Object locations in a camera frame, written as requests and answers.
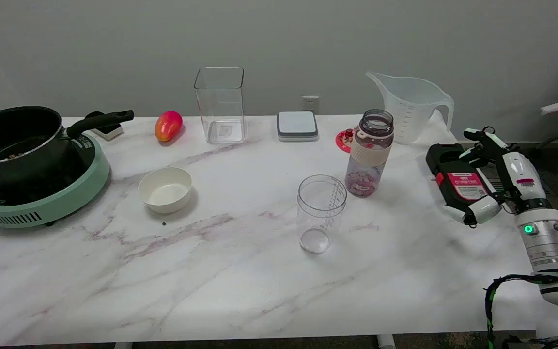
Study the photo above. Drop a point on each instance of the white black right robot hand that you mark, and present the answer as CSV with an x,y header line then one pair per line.
x,y
521,172

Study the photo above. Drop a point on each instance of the clear bottle with red contents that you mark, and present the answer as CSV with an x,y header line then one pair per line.
x,y
370,155

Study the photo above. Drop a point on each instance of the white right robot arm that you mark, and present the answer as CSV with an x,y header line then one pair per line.
x,y
545,242

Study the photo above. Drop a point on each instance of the red bottle cap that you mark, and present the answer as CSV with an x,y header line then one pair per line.
x,y
342,140

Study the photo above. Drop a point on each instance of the black box with pink label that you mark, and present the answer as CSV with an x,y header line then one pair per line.
x,y
446,167

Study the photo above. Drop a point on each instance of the translucent plastic measuring jug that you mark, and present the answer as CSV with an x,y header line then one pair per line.
x,y
412,109

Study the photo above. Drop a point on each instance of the clear plastic measuring cup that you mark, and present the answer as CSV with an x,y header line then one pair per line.
x,y
321,213

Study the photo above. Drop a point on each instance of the white table leg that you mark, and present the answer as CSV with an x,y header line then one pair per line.
x,y
123,345
385,342

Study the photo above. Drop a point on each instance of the white grey square lid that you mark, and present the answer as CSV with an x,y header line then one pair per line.
x,y
297,125

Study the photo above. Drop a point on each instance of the clear square storage container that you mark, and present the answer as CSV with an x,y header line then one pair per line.
x,y
220,104

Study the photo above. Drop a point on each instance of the red orange mango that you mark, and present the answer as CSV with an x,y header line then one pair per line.
x,y
168,125

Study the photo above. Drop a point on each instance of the white ceramic bowl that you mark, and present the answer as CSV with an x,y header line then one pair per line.
x,y
165,191

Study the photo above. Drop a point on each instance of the green induction cooker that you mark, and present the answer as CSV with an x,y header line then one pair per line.
x,y
66,194

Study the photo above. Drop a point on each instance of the white wall socket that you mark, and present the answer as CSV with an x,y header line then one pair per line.
x,y
310,103

